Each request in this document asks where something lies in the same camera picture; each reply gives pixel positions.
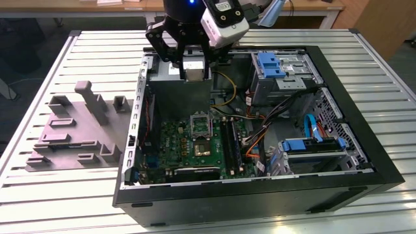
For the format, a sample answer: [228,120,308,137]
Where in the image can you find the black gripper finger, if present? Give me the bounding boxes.
[190,23,236,81]
[145,17,188,80]

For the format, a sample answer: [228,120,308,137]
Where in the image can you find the silver CPU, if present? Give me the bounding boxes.
[182,69,208,83]

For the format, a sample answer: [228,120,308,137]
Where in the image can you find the CPU socket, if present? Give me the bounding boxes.
[193,142,213,157]

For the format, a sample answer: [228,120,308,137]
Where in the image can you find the grey power supply unit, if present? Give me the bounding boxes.
[148,56,213,122]

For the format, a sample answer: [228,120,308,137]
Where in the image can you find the white box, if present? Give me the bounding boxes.
[96,0,124,7]

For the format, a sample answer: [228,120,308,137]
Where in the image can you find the wooden desk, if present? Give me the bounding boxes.
[0,0,345,30]

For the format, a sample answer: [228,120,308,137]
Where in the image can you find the metal drive cage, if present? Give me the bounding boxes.
[250,52,325,106]

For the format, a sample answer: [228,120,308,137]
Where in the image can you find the metal locking lever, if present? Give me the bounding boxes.
[209,120,214,158]

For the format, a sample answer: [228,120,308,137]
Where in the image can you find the green motherboard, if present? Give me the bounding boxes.
[140,116,258,184]

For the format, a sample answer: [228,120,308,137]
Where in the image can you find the black RAM slot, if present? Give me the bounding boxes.
[220,118,234,175]

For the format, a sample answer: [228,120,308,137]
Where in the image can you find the grey parts rack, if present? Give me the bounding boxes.
[25,80,134,173]

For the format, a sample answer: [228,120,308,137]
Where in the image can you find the blue disk carrier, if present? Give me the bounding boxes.
[281,136,348,154]

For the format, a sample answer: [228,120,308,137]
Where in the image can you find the black graphics card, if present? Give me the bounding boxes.
[173,166,222,183]

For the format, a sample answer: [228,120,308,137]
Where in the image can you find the RAM stick in rack slot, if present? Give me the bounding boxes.
[48,141,96,150]

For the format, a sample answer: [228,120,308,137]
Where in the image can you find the metal disk bay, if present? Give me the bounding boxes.
[266,145,370,176]

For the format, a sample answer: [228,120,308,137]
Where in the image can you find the wooden cabinet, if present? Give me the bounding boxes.
[333,0,416,61]

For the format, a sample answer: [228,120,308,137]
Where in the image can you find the black PC case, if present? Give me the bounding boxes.
[112,45,406,228]

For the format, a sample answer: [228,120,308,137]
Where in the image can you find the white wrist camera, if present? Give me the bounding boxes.
[200,0,250,47]

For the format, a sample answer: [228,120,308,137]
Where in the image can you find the yellow wire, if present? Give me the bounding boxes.
[210,70,237,107]

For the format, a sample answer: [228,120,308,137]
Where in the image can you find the blue drive bracket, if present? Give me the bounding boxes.
[256,52,286,79]

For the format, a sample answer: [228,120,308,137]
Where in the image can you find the red wire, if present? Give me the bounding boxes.
[144,96,154,147]

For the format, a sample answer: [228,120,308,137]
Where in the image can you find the black wire bundle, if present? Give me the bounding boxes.
[242,84,326,145]

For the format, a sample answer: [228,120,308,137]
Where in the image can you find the orange wire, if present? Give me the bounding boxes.
[244,137,261,161]

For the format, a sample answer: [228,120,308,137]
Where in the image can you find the blue flat wire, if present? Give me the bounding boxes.
[302,114,325,144]

